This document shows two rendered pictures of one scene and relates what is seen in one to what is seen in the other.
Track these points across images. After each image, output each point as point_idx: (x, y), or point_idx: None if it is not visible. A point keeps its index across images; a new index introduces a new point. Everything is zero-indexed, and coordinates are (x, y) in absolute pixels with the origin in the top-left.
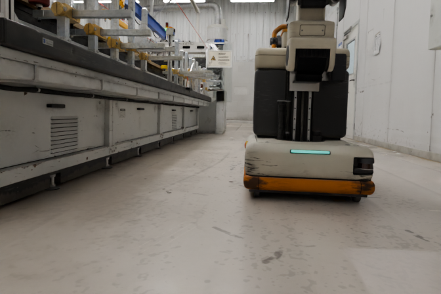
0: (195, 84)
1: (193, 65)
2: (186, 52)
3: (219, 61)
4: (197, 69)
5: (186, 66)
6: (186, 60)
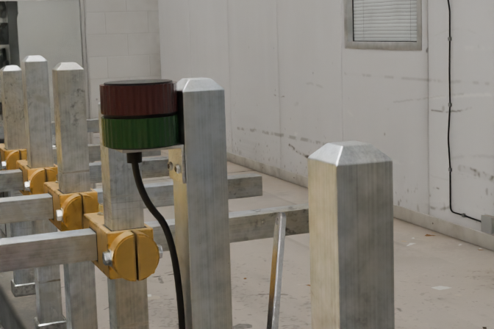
0: (45, 269)
1: (79, 129)
2: (203, 95)
3: None
4: (51, 125)
5: (224, 296)
6: (210, 212)
